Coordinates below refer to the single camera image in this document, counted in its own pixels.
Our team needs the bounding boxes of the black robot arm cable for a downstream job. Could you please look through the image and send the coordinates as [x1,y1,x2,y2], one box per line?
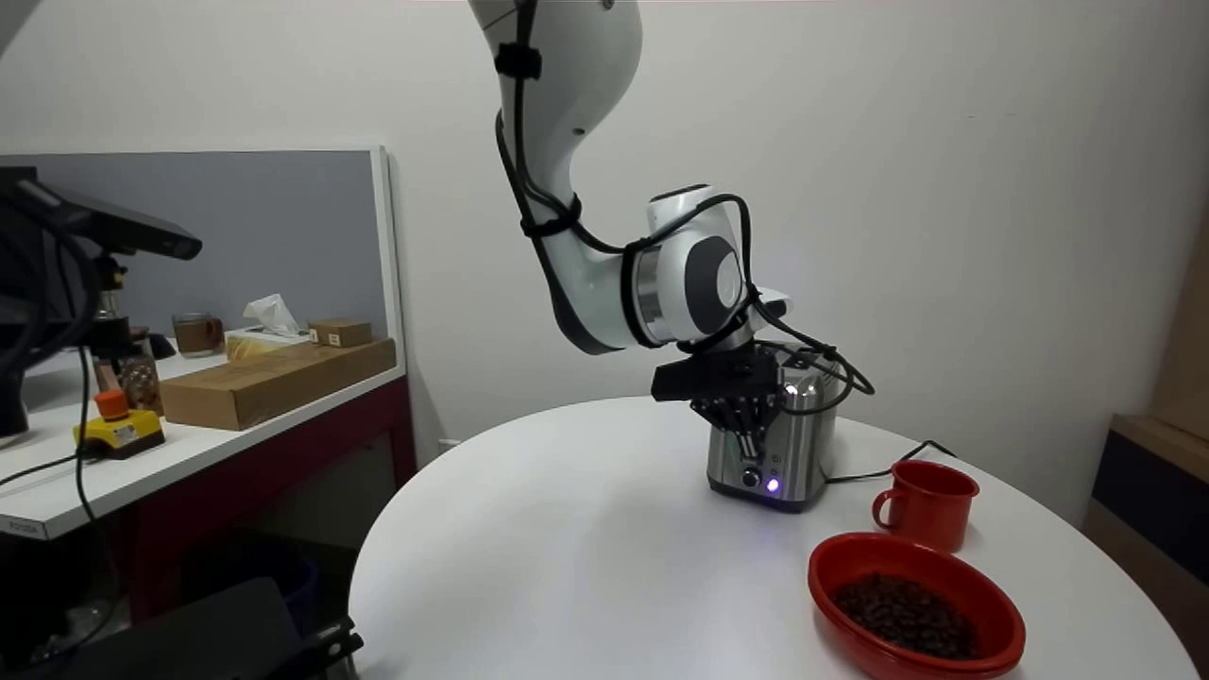
[490,0,879,421]

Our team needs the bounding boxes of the silver toaster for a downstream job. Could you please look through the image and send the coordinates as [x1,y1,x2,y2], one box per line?
[704,348,840,515]

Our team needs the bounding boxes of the small flat brown box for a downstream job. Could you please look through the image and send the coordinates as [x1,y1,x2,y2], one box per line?
[310,315,378,353]

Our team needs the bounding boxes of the wooden cabinet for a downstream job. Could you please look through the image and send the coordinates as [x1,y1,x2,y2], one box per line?
[1080,208,1209,638]

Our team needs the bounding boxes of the red bowl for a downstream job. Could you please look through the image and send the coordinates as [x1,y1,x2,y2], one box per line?
[803,529,1033,680]

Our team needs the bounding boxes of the red mug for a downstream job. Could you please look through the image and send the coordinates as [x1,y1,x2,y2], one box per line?
[868,459,986,554]

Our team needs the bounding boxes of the coffee beans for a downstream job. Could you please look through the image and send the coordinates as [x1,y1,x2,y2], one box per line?
[831,570,982,666]

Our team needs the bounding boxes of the grey desk partition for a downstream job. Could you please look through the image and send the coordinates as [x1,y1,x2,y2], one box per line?
[0,143,413,369]

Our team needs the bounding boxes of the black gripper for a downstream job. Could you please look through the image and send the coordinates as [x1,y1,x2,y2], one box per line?
[647,339,791,462]

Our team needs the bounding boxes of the tissue box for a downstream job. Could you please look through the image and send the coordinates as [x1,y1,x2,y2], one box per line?
[220,290,322,368]

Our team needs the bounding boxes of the small brown cube box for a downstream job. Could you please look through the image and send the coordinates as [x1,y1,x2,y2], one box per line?
[171,309,232,360]

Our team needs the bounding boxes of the yellow black tool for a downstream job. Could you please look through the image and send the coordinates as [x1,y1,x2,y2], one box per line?
[72,405,171,462]

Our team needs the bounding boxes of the white desk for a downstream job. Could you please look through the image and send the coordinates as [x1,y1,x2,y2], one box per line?
[0,337,418,625]

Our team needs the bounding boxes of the black toaster power cable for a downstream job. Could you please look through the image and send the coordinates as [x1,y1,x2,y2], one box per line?
[825,436,960,488]

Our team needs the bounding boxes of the flat cardboard box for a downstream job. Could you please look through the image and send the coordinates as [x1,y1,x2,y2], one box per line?
[156,334,405,436]

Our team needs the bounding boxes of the black camera on stand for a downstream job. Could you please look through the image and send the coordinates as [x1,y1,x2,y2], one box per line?
[0,163,206,447]

